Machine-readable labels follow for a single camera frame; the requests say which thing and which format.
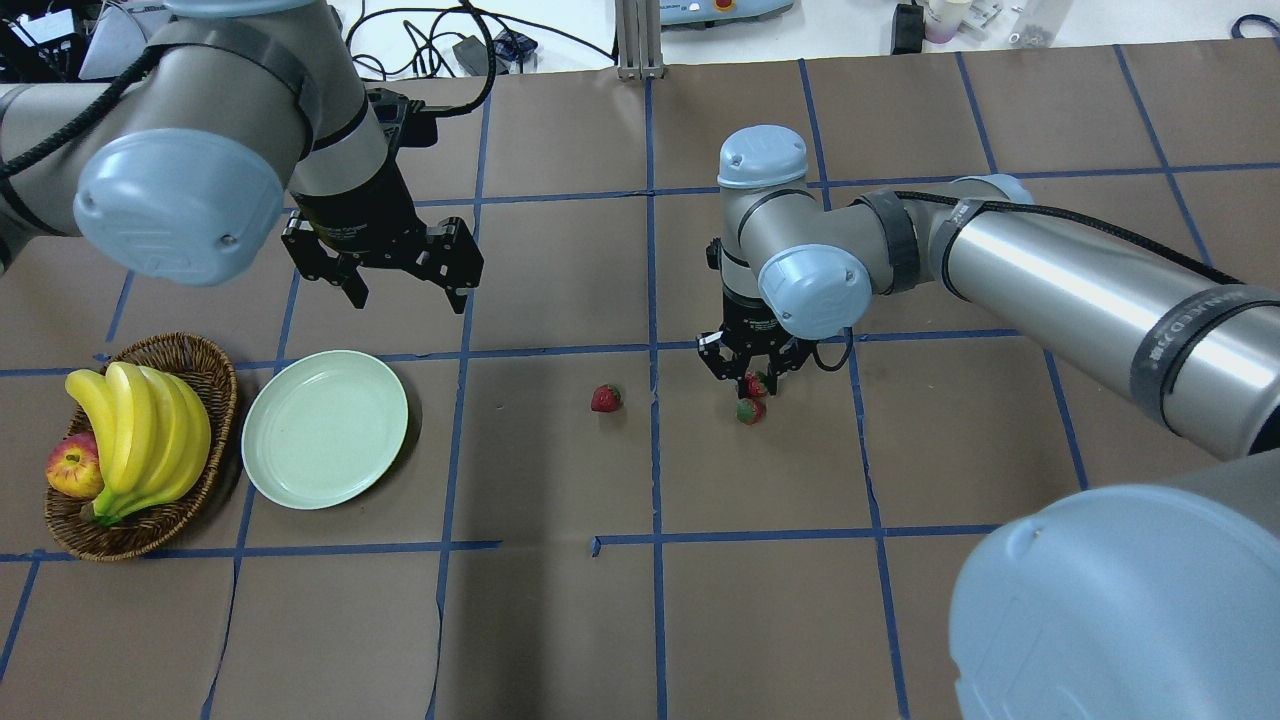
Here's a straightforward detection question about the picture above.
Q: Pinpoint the red yellow apple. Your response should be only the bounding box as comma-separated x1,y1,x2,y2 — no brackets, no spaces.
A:
45,430,105,500

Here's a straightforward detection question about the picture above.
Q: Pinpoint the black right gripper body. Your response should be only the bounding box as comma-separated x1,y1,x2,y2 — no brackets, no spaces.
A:
698,299,817,375

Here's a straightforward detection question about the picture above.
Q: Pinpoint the brown wicker basket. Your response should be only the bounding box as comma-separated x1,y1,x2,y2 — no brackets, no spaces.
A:
44,332,238,562

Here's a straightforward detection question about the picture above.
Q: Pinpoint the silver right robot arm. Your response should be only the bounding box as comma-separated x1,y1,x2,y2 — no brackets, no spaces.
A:
698,126,1279,719

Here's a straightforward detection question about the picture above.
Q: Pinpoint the red strawberry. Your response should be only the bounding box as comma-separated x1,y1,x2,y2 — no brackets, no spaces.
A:
589,384,625,414
739,372,771,398
735,398,767,427

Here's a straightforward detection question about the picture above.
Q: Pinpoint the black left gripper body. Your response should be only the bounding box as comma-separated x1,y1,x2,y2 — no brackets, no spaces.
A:
282,193,484,290

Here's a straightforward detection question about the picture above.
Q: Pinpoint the light green plate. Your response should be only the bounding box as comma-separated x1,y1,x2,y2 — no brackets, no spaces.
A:
239,350,410,511

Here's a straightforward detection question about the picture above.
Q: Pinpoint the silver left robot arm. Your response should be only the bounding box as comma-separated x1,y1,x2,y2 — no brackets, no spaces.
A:
1,1,484,313

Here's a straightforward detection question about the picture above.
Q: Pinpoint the black power adapter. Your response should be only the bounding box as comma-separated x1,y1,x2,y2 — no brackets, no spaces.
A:
890,1,925,56

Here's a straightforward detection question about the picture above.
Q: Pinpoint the yellow banana bunch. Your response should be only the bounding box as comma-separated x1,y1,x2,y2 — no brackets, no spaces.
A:
64,361,212,527

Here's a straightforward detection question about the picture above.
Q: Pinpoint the aluminium frame post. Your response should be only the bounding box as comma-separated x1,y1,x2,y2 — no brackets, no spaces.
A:
614,0,666,82

